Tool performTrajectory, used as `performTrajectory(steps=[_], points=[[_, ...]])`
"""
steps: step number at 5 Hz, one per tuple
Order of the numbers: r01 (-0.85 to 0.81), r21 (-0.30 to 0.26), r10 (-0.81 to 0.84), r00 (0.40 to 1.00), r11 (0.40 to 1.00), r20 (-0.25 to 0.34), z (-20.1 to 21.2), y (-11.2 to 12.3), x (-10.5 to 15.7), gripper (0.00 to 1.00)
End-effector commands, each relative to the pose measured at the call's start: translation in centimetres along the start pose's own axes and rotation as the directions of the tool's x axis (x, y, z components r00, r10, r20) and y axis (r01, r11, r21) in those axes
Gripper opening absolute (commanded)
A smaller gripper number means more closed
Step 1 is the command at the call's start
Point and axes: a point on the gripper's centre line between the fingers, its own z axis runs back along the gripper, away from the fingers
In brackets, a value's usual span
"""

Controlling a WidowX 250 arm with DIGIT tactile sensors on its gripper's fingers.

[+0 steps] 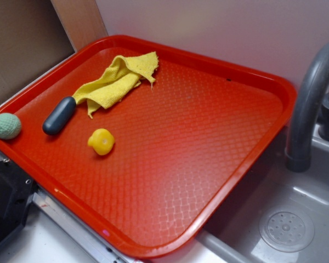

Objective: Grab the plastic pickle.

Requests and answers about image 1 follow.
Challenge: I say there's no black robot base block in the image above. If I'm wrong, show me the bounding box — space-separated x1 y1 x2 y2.
0 158 37 247

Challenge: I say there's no dark grey plastic pickle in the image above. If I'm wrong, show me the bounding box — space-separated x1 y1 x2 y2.
42 96 76 135

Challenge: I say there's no red plastic tray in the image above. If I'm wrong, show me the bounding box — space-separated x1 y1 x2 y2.
0 36 296 259

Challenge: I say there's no yellow plastic toy piece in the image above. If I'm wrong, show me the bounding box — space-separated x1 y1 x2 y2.
87 128 115 156

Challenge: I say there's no yellow cloth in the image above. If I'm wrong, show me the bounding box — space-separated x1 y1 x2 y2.
72 52 159 118

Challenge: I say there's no grey toy faucet spout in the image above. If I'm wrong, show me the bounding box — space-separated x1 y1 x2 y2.
285 43 329 172

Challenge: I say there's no grey toy sink basin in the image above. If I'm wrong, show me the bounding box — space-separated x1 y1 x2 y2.
197 131 329 262

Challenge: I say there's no light green textured ball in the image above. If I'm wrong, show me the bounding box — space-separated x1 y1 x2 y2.
0 113 22 140

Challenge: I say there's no brown cardboard panel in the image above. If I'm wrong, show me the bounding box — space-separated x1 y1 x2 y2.
0 1 107 104

